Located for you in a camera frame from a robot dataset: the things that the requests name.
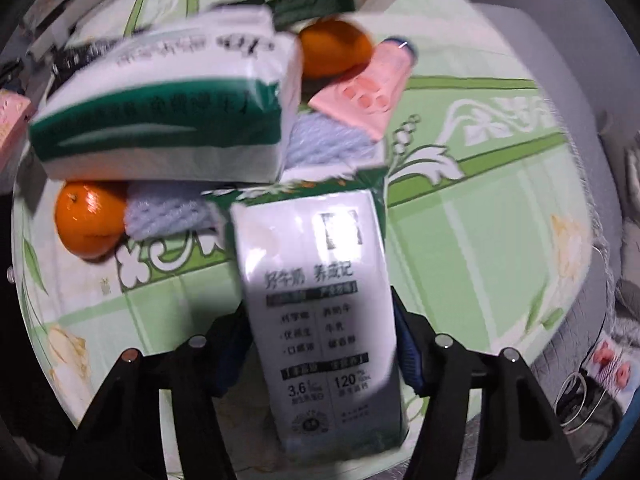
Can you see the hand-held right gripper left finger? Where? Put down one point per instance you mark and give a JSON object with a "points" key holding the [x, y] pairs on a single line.
{"points": [[229, 362]]}

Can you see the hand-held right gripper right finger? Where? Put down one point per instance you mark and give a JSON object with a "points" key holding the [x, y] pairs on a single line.
{"points": [[411, 360]]}

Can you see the white milk carton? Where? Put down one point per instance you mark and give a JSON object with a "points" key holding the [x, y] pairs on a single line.
{"points": [[315, 320]]}

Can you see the pale blue foam fruit net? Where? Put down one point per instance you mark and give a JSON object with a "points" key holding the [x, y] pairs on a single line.
{"points": [[330, 142], [170, 210]]}

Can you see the orange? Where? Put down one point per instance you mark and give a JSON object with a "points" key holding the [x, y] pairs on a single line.
{"points": [[335, 47], [87, 220]]}

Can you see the green floral tablecloth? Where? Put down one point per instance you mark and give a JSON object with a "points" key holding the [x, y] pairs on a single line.
{"points": [[480, 220]]}

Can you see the white green tissue pack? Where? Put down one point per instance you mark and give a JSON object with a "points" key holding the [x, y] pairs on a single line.
{"points": [[165, 105]]}

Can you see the pink hand cream tube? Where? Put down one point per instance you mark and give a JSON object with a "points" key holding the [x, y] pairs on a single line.
{"points": [[365, 90]]}

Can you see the pink box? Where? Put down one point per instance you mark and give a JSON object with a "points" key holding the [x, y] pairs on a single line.
{"points": [[12, 120]]}

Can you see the dark green box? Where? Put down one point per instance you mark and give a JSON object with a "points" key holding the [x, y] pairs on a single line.
{"points": [[312, 5]]}

